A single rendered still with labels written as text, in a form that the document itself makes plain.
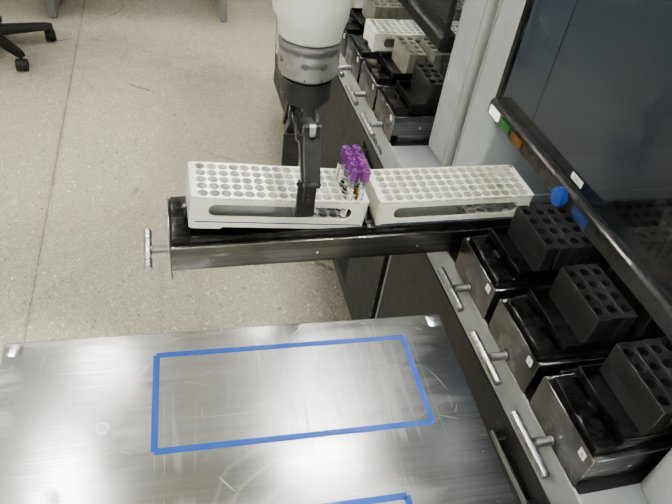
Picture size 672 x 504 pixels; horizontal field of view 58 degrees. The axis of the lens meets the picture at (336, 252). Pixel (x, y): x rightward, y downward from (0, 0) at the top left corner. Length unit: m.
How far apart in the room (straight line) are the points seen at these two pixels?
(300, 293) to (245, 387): 1.28
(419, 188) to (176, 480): 0.63
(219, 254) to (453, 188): 0.43
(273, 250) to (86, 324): 1.08
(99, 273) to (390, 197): 1.31
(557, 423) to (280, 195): 0.54
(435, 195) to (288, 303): 1.03
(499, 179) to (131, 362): 0.72
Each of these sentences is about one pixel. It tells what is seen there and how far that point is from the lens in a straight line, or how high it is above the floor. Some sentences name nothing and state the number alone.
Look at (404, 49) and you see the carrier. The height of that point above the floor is 0.88.
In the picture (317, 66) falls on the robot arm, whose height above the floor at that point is 1.11.
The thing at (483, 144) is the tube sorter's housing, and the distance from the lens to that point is 1.23.
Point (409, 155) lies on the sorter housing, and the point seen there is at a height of 0.73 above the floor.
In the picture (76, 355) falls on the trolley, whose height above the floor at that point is 0.82.
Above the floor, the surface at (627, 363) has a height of 0.88.
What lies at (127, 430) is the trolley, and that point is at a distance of 0.78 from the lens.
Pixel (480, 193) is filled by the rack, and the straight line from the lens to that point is 1.13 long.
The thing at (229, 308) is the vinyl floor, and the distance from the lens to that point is 2.01.
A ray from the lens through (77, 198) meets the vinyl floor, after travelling 2.50.
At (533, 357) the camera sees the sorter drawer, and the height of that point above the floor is 0.81.
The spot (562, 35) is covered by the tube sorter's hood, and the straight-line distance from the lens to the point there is 1.01.
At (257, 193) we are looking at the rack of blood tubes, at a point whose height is 0.88.
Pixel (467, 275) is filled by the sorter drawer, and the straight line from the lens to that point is 1.11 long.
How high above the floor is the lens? 1.48
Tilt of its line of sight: 41 degrees down
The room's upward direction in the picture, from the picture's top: 9 degrees clockwise
